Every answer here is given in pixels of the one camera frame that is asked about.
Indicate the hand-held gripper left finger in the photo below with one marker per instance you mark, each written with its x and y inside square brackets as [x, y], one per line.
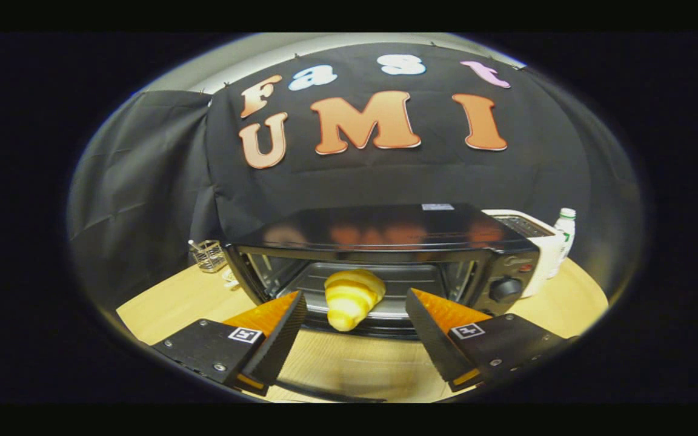
[279, 339]

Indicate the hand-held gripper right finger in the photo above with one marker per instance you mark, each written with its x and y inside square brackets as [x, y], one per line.
[431, 339]

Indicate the golden croissant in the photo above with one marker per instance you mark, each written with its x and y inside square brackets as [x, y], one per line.
[352, 300]

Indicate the black toaster oven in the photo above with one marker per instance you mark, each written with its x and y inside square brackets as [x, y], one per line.
[385, 236]

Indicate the white bread toaster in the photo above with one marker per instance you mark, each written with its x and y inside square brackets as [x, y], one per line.
[543, 260]

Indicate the small white dish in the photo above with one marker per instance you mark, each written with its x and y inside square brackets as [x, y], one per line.
[231, 280]

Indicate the white green-label drink bottle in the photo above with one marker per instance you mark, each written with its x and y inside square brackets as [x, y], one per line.
[565, 233]

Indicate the black backdrop cloth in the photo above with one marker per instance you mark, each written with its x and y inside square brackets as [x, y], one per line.
[143, 181]

